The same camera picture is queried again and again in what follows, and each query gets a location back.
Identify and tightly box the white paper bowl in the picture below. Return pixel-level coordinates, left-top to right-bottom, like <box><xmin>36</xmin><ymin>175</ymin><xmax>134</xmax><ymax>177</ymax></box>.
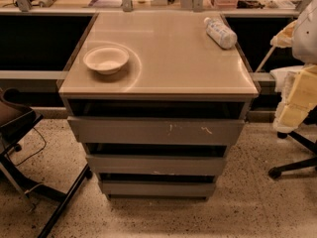
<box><xmin>83</xmin><ymin>47</ymin><xmax>130</xmax><ymax>75</ymax></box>

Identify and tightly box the grey middle drawer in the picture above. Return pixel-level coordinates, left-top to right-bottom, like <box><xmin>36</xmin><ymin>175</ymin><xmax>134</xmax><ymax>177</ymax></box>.
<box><xmin>86</xmin><ymin>155</ymin><xmax>226</xmax><ymax>176</ymax></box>

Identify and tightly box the grey bottom drawer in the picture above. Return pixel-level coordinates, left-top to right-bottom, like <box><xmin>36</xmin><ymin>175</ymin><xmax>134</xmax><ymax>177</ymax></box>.
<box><xmin>99</xmin><ymin>181</ymin><xmax>215</xmax><ymax>197</ymax></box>

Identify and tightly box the grey drawer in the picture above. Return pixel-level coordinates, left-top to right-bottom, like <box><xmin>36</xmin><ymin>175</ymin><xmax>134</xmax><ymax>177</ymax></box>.
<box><xmin>68</xmin><ymin>116</ymin><xmax>245</xmax><ymax>145</ymax></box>
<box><xmin>86</xmin><ymin>155</ymin><xmax>226</xmax><ymax>176</ymax></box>
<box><xmin>99</xmin><ymin>181</ymin><xmax>215</xmax><ymax>197</ymax></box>

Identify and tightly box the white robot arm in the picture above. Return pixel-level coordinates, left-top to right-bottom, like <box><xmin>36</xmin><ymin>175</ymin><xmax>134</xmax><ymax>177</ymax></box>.
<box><xmin>270</xmin><ymin>0</ymin><xmax>317</xmax><ymax>133</ymax></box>

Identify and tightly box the grey drawer cabinet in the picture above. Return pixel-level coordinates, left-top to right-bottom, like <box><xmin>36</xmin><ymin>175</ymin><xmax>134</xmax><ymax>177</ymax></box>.
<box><xmin>59</xmin><ymin>11</ymin><xmax>259</xmax><ymax>185</ymax></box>

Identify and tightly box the black chair left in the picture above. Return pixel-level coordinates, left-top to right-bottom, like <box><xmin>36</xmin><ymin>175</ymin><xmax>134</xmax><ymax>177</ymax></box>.
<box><xmin>0</xmin><ymin>88</ymin><xmax>93</xmax><ymax>238</ymax></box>

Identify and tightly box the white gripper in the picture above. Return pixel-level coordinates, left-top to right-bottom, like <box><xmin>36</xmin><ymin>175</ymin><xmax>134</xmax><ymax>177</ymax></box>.
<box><xmin>269</xmin><ymin>21</ymin><xmax>317</xmax><ymax>133</ymax></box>

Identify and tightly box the black office chair base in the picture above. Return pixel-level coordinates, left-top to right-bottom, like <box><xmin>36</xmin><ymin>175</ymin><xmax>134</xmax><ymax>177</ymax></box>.
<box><xmin>267</xmin><ymin>131</ymin><xmax>317</xmax><ymax>179</ymax></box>

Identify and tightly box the clear plastic water bottle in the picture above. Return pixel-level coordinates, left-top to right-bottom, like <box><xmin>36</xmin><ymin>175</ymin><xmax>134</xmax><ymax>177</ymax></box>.
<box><xmin>204</xmin><ymin>17</ymin><xmax>238</xmax><ymax>50</ymax></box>

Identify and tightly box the black floor cable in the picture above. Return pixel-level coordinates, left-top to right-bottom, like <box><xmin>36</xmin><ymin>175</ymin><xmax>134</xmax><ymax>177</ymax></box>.
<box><xmin>13</xmin><ymin>126</ymin><xmax>48</xmax><ymax>168</ymax></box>

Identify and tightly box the grey top drawer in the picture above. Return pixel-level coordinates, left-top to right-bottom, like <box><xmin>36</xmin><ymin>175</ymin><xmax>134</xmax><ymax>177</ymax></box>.
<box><xmin>68</xmin><ymin>116</ymin><xmax>245</xmax><ymax>145</ymax></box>

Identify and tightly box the white pole with black handle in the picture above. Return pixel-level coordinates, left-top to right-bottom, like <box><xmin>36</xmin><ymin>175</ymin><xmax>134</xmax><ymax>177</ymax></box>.
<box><xmin>255</xmin><ymin>46</ymin><xmax>275</xmax><ymax>72</ymax></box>

